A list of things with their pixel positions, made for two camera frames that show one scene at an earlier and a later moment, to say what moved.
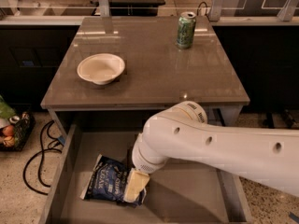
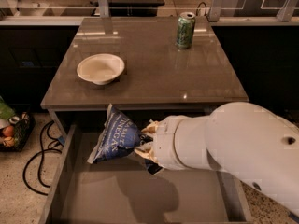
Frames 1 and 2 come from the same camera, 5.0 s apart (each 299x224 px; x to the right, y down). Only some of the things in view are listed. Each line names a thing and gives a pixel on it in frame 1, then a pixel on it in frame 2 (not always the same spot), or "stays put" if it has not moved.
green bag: [6, 110] stays put
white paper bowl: [101, 68] stays put
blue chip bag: [108, 181] → [121, 136]
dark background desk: [135, 3] stays put
